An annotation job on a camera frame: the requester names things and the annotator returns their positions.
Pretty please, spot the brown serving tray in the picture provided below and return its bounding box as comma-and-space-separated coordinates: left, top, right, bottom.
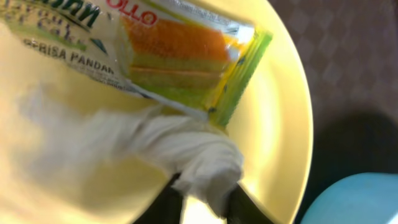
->
271, 0, 397, 223

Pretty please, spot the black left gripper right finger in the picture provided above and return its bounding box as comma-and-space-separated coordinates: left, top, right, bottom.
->
225, 185, 274, 224

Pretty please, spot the green snack wrapper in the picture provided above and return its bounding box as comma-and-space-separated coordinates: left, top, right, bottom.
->
1, 0, 272, 126

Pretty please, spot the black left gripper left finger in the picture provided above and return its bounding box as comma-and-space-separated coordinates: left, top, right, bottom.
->
132, 173, 184, 224

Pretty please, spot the light blue bowl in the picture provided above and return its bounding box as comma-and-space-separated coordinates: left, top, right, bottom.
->
301, 173, 397, 224

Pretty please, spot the white tissue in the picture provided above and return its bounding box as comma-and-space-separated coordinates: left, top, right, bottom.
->
19, 88, 243, 217

